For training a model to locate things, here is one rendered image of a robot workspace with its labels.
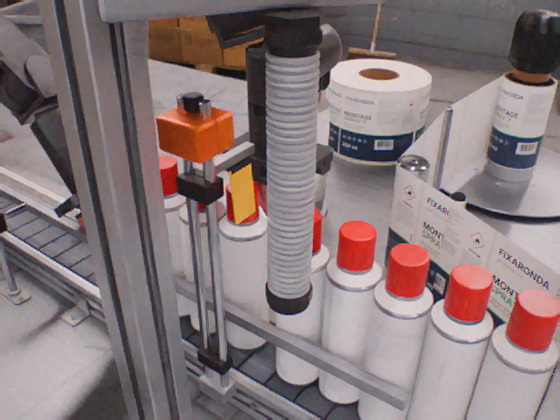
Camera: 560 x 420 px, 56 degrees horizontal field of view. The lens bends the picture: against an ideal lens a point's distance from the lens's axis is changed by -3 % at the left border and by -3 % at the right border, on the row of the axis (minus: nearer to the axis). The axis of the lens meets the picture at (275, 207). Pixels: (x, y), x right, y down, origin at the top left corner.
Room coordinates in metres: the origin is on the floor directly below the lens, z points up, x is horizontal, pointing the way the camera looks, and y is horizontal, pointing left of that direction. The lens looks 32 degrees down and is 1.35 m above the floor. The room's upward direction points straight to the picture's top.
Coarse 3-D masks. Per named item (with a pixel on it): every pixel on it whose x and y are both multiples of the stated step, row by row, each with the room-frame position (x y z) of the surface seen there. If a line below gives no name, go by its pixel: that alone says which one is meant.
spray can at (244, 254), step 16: (256, 192) 0.46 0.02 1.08; (256, 208) 0.46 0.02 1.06; (224, 224) 0.46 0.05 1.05; (240, 224) 0.45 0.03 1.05; (256, 224) 0.46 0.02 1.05; (224, 240) 0.45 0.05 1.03; (240, 240) 0.44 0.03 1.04; (256, 240) 0.45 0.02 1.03; (224, 256) 0.45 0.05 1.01; (240, 256) 0.44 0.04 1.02; (256, 256) 0.45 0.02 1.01; (224, 272) 0.46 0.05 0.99; (240, 272) 0.44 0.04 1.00; (256, 272) 0.45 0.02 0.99; (224, 288) 0.46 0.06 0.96; (240, 288) 0.44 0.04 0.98; (256, 288) 0.45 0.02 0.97; (240, 304) 0.44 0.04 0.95; (256, 304) 0.45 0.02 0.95; (240, 336) 0.44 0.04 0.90; (256, 336) 0.45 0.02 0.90
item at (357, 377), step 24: (0, 192) 0.68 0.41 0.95; (48, 216) 0.61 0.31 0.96; (192, 288) 0.46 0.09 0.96; (240, 312) 0.42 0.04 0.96; (264, 336) 0.40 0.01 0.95; (288, 336) 0.39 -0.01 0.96; (312, 360) 0.36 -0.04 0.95; (336, 360) 0.36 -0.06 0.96; (360, 384) 0.33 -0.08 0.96; (384, 384) 0.33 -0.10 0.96
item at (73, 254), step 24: (24, 216) 0.73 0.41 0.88; (24, 240) 0.67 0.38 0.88; (48, 240) 0.67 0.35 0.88; (72, 240) 0.67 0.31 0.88; (72, 264) 0.61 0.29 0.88; (192, 336) 0.47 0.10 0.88; (240, 360) 0.43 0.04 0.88; (264, 360) 0.43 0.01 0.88; (264, 384) 0.40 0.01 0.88; (312, 408) 0.37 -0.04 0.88; (336, 408) 0.37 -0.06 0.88
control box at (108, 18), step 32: (96, 0) 0.28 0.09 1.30; (128, 0) 0.28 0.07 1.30; (160, 0) 0.29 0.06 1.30; (192, 0) 0.30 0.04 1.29; (224, 0) 0.30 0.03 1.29; (256, 0) 0.31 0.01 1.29; (288, 0) 0.31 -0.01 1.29; (320, 0) 0.32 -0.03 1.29; (352, 0) 0.33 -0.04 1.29; (384, 0) 0.33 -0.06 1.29
